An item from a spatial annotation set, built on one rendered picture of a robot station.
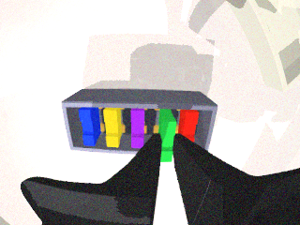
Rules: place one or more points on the grey fuse block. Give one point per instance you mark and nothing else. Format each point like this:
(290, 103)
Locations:
(98, 120)

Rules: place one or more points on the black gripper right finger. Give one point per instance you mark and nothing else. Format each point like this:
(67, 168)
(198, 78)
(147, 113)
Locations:
(216, 193)

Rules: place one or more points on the green blade fuse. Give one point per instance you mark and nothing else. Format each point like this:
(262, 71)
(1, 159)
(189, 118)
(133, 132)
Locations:
(166, 128)

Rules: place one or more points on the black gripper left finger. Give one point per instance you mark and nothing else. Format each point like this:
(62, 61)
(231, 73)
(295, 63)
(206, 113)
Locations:
(126, 198)

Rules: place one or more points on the beige rectangular tray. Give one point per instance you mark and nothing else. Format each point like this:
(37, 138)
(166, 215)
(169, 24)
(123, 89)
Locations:
(272, 28)

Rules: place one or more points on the red fuse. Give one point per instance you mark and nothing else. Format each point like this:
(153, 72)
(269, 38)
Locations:
(188, 121)

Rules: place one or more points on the purple fuse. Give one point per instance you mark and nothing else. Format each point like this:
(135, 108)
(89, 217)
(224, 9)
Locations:
(136, 118)

